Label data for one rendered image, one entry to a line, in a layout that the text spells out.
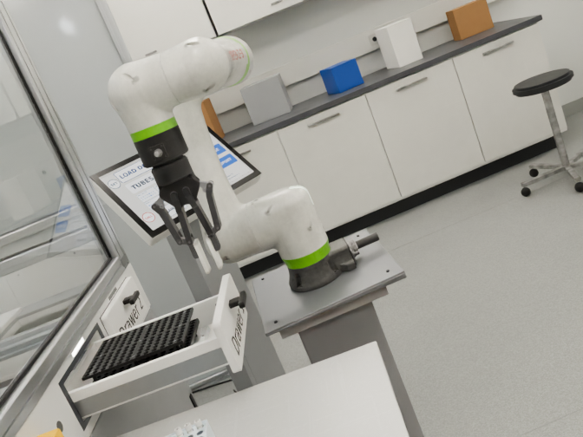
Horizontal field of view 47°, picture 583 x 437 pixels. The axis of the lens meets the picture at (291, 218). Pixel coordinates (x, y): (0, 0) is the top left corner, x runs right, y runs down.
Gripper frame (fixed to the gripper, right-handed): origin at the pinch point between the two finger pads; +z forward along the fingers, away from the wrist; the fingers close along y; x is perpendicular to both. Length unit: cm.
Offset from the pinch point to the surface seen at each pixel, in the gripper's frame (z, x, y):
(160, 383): 18.8, -9.5, -17.1
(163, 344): 13.9, -2.7, -15.4
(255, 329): 59, 100, -17
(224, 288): 10.5, 8.1, -1.6
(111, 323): 13.0, 20.7, -33.1
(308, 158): 40, 301, 19
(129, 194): -7, 83, -35
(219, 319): 10.6, -9.2, -1.0
